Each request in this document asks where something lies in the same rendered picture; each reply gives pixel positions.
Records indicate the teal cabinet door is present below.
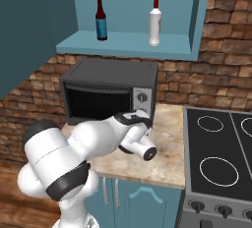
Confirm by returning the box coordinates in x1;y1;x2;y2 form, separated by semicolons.
197;0;213;62
0;0;57;101

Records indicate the black microwave oven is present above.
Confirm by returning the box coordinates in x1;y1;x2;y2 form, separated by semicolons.
58;57;159;127

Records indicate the white bottle with red cap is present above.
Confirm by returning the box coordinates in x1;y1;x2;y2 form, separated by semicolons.
148;0;162;47

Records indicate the brown bottle with blue label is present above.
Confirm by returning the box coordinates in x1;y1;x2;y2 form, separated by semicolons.
94;0;108;42

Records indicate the black hob stove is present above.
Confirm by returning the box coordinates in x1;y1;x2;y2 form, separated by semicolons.
175;106;252;228

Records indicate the teal arched cupboard door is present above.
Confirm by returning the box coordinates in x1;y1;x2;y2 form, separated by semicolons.
111;178;183;228

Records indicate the teal base cupboard door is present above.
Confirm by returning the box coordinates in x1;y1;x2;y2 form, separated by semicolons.
85;172;114;228

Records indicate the black stove knob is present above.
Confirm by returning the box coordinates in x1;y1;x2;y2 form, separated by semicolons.
190;199;207;214
216;204;234;219
241;208;252;222

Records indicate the teal open wall cabinet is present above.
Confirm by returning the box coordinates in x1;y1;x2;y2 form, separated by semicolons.
42;0;213;62

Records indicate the silver cupboard handle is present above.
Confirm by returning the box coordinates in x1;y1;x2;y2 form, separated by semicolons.
101;176;109;206
113;178;122;209

